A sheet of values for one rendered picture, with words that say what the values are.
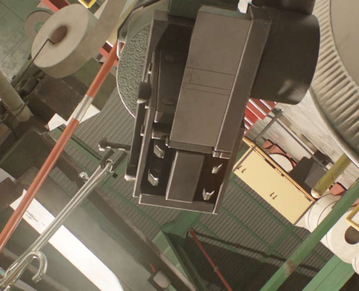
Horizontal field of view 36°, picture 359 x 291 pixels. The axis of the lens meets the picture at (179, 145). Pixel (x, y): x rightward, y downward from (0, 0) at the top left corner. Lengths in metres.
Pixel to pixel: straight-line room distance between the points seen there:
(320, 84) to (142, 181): 0.21
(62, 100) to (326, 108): 0.84
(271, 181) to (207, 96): 10.13
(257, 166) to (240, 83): 9.91
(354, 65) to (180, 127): 0.21
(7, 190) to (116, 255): 0.28
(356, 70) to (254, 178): 9.84
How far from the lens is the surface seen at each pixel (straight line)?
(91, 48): 1.14
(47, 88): 1.27
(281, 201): 10.78
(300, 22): 0.44
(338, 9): 0.68
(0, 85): 1.14
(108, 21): 1.14
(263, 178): 10.44
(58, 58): 1.15
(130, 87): 0.59
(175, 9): 0.53
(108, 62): 0.75
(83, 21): 1.16
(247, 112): 5.61
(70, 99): 1.29
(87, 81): 1.40
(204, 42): 0.39
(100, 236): 1.27
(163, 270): 1.26
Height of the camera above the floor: 1.43
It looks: 2 degrees up
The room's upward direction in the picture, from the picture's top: 139 degrees counter-clockwise
